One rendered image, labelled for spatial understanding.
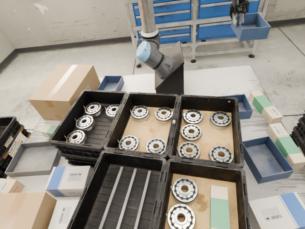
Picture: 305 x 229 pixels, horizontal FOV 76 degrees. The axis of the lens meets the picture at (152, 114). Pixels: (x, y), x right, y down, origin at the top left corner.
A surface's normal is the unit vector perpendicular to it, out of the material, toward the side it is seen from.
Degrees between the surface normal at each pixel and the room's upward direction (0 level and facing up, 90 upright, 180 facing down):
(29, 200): 0
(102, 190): 0
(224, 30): 90
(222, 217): 0
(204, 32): 90
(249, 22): 90
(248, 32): 90
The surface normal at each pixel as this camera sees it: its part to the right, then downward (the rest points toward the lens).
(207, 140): -0.12, -0.68
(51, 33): -0.04, 0.73
